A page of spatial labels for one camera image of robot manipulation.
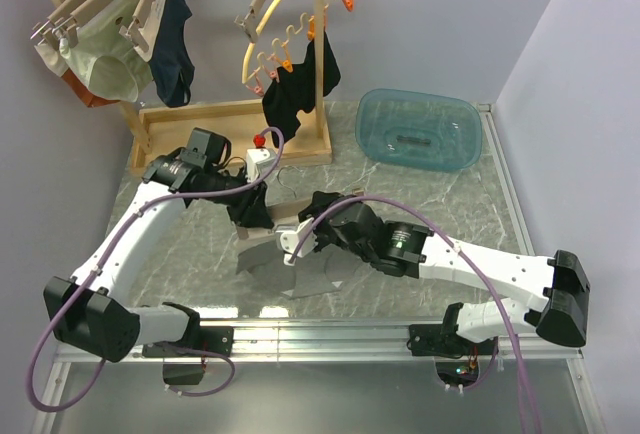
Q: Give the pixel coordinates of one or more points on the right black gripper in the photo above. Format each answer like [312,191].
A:
[319,201]

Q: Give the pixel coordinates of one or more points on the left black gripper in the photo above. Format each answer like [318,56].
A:
[252,209]

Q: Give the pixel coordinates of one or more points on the grey and cream underwear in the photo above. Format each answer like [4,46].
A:
[315,274]

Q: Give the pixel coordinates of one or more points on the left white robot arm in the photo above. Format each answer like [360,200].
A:
[88,310]

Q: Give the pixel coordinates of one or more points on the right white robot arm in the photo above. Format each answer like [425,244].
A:
[545,296]

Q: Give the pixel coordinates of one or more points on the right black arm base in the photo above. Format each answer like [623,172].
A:
[459,363]

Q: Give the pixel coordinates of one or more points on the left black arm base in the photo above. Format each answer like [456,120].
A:
[190,374]

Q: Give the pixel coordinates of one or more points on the black underwear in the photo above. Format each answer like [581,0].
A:
[294,91]

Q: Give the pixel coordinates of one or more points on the navy blue underwear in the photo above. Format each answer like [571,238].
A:
[171,67]

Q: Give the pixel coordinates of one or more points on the orange underwear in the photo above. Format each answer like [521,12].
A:
[84,95]

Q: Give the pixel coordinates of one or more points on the light green underwear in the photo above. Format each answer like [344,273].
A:
[105,61]

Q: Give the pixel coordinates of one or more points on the blue plastic basin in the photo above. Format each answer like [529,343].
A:
[418,130]

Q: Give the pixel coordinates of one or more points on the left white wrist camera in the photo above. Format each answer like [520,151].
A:
[258,157]

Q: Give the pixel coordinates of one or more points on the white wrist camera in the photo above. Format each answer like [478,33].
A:
[296,241]
[258,157]

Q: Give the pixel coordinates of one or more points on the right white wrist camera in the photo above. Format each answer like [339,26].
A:
[296,241]

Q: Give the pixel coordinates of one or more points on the aluminium mounting rail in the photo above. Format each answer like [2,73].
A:
[291,376]

